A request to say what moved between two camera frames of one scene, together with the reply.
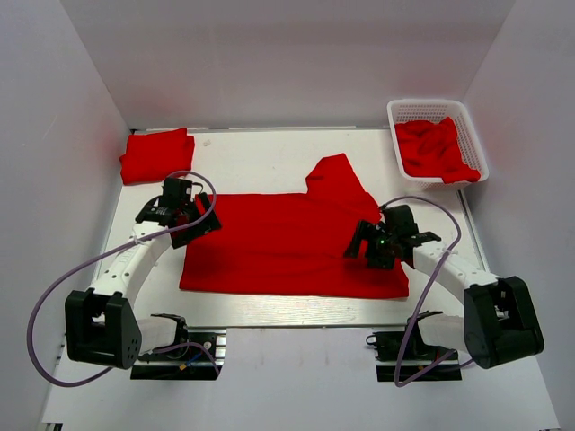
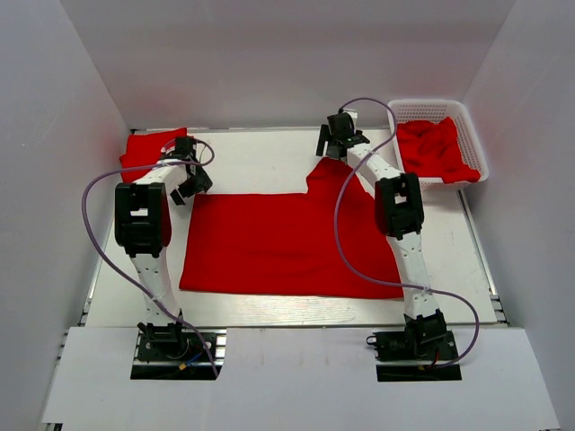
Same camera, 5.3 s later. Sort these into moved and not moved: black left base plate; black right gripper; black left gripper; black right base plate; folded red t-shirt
Moved: black right gripper; black left gripper
Not moved: black left base plate; black right base plate; folded red t-shirt
